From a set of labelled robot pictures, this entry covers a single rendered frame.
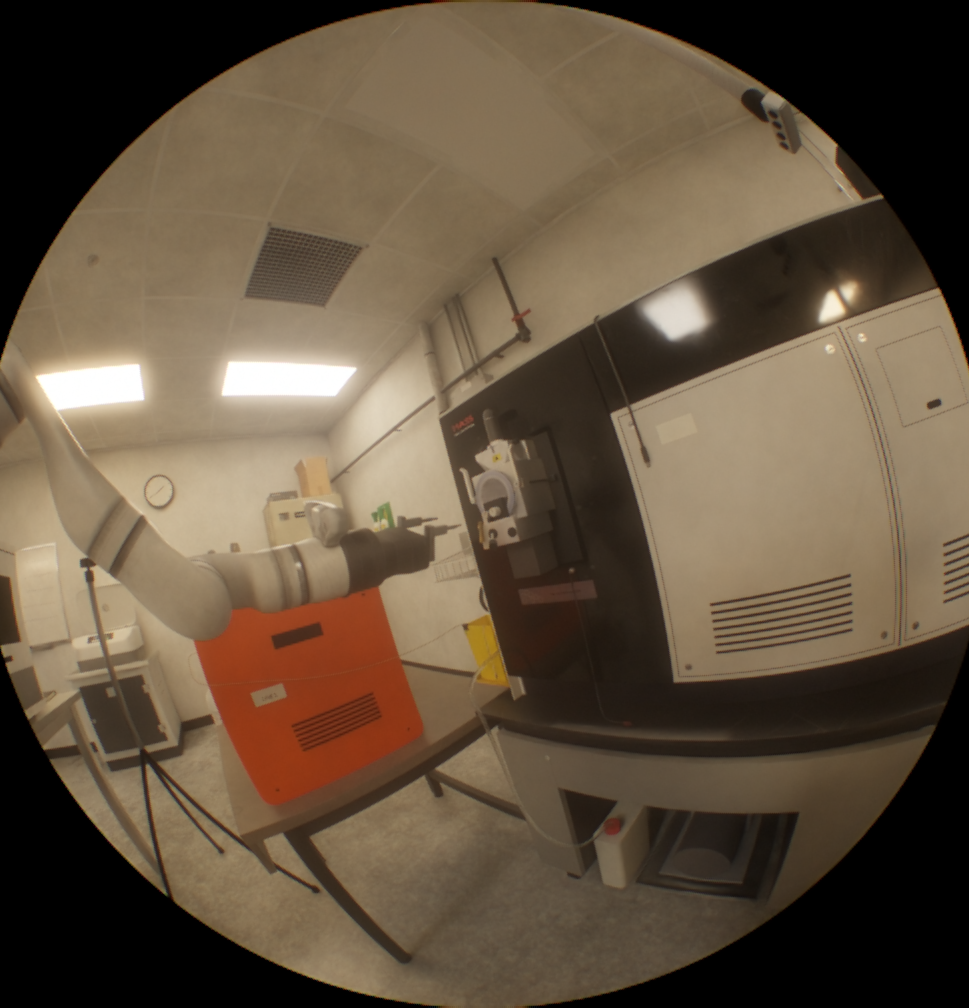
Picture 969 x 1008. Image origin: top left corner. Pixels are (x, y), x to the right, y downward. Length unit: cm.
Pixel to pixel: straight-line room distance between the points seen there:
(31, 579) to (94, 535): 395
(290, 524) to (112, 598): 195
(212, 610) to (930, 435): 85
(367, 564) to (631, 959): 116
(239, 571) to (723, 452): 62
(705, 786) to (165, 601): 78
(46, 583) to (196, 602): 389
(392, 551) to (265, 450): 379
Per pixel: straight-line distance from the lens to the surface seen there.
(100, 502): 37
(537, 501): 62
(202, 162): 187
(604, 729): 71
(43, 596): 424
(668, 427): 56
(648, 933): 123
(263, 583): 38
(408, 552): 44
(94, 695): 342
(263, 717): 78
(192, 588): 36
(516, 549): 64
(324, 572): 39
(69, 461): 38
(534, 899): 135
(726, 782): 70
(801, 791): 72
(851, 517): 57
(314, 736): 81
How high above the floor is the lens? 114
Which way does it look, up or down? 5 degrees up
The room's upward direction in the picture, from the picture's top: 15 degrees counter-clockwise
